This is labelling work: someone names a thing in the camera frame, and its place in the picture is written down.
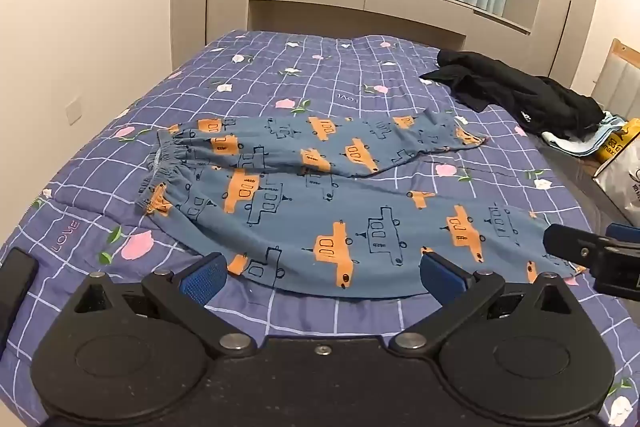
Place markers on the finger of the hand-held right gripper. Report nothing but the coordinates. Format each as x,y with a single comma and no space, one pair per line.
622,231
570,244

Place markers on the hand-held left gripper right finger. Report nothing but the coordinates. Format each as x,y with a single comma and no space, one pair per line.
440,279

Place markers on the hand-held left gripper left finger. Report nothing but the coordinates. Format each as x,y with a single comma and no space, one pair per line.
207,279

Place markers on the blue pants with orange print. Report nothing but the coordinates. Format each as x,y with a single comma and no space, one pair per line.
310,217

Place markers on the silver plastic bag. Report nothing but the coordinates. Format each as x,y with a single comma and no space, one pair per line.
620,187

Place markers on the dark grey mattress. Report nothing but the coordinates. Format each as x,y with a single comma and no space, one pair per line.
575,177

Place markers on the yellow bag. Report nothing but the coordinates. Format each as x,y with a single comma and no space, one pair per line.
620,142

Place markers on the light blue towel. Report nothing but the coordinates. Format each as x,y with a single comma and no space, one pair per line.
575,149

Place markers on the padded wooden headboard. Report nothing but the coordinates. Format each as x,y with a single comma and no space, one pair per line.
617,82

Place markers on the black clothing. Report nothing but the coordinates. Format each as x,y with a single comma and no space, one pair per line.
500,87

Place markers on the black flat device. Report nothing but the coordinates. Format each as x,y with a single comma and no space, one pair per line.
17,292

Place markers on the purple checked floral blanket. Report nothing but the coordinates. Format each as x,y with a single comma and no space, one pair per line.
280,72

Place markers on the white wall socket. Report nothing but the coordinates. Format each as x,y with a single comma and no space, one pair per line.
74,111

